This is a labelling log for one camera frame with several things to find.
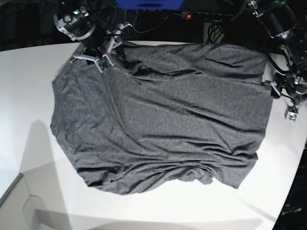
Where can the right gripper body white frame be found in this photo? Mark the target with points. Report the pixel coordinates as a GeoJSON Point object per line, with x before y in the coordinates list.
{"type": "Point", "coordinates": [100, 53]}

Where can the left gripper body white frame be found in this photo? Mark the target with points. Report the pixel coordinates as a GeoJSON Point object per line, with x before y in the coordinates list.
{"type": "Point", "coordinates": [287, 100]}

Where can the grey t-shirt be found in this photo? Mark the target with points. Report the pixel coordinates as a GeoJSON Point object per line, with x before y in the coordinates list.
{"type": "Point", "coordinates": [162, 113]}

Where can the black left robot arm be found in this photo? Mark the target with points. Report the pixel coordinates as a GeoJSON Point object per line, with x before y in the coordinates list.
{"type": "Point", "coordinates": [280, 23]}

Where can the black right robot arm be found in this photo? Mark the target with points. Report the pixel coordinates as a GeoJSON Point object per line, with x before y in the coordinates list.
{"type": "Point", "coordinates": [99, 38]}

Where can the blue box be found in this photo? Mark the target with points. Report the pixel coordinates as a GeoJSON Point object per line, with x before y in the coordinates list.
{"type": "Point", "coordinates": [149, 4]}

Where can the black power strip red light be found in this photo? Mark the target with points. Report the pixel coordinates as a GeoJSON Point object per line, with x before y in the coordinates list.
{"type": "Point", "coordinates": [206, 16]}

